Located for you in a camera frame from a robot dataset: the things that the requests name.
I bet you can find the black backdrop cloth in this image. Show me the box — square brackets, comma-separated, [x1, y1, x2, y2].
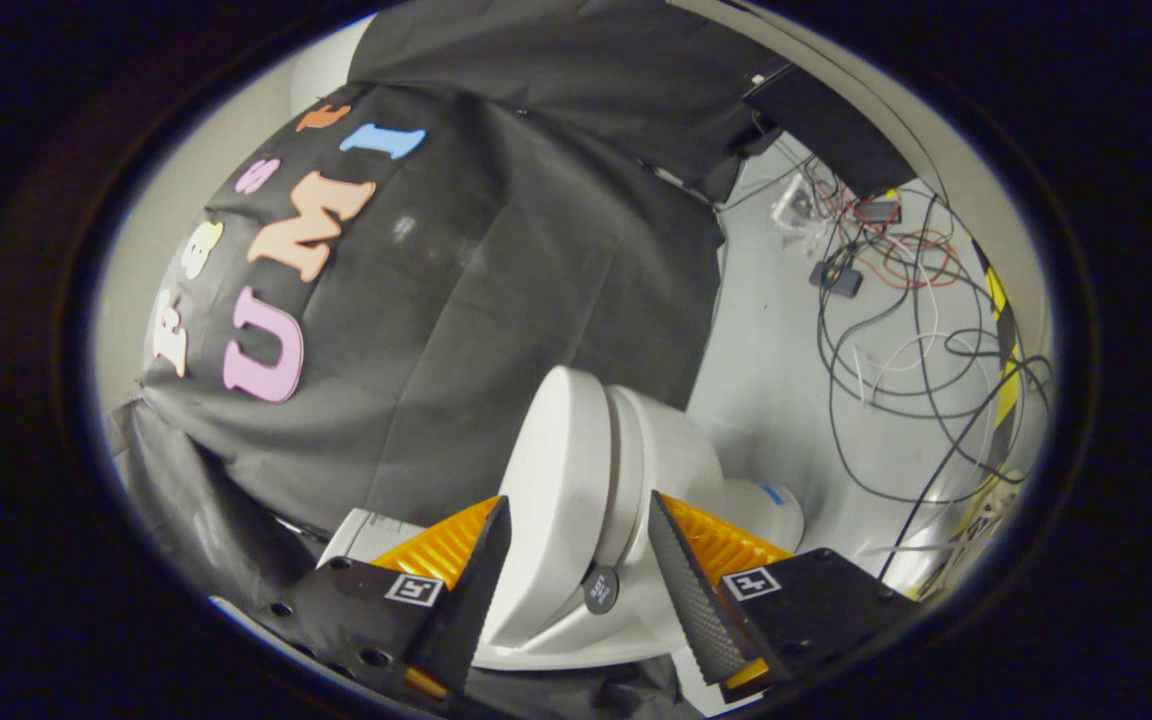
[111, 0, 797, 720]

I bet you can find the clear plastic bag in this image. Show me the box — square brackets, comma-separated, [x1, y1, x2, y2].
[771, 175, 837, 251]

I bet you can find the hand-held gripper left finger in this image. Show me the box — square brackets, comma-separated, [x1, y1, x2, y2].
[261, 495, 513, 701]

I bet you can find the white toilet lid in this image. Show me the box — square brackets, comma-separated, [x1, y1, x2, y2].
[481, 365, 629, 651]

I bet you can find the white toilet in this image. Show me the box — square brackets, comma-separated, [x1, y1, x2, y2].
[319, 380, 807, 673]

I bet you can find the tangle of floor cables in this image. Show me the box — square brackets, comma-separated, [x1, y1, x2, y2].
[716, 140, 1055, 591]

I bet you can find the black power adapter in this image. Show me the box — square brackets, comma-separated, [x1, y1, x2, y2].
[809, 258, 864, 298]

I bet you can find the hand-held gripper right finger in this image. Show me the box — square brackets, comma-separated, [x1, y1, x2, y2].
[648, 490, 922, 704]

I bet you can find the yellow black striped tape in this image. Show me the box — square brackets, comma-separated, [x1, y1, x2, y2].
[956, 240, 1029, 561]

